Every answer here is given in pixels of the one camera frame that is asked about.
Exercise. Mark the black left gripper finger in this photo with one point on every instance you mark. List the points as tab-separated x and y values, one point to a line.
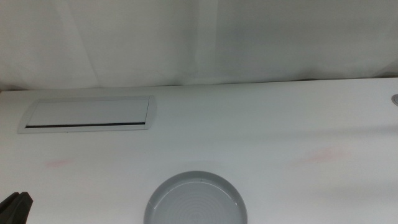
9	211
25	210

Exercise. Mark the grey shallow bowl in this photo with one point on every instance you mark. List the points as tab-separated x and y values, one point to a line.
196	202

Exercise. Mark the white backdrop curtain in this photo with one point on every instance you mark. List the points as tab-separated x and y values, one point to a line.
199	40

